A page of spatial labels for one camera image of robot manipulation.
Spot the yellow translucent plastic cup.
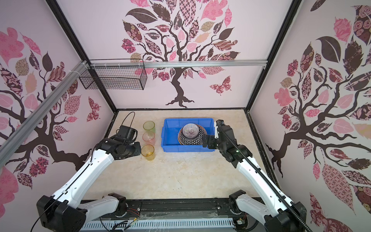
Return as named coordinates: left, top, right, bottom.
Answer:
left=141, top=145, right=156, bottom=161

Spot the black geometric orange-rimmed plate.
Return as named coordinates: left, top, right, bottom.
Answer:
left=178, top=124, right=207, bottom=146

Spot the pink translucent plastic cup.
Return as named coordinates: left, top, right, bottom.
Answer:
left=142, top=131, right=156, bottom=146

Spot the green translucent plastic cup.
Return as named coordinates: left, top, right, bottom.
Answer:
left=143, top=121, right=156, bottom=133

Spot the purple striped bowl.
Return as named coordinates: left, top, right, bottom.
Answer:
left=182, top=123, right=200, bottom=139

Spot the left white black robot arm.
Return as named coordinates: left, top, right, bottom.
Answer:
left=36, top=126, right=141, bottom=232

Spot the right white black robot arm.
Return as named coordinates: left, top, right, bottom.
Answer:
left=203, top=120, right=311, bottom=232

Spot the blue plastic bin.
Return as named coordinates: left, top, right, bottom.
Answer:
left=161, top=118, right=215, bottom=153

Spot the aluminium back crossbar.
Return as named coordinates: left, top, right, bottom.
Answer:
left=90, top=60, right=268, bottom=68

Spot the aluminium crossbar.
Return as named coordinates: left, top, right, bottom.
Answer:
left=1, top=61, right=89, bottom=167
left=90, top=60, right=268, bottom=68

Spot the aluminium left crossbar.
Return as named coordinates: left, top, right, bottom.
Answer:
left=1, top=61, right=89, bottom=167

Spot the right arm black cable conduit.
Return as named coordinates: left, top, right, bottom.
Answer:
left=217, top=119, right=313, bottom=232

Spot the black wire mesh basket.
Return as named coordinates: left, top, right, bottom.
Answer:
left=79, top=58, right=147, bottom=90

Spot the white slotted cable duct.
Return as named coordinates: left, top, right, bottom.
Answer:
left=80, top=218, right=234, bottom=232

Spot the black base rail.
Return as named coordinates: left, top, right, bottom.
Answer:
left=53, top=197, right=305, bottom=232

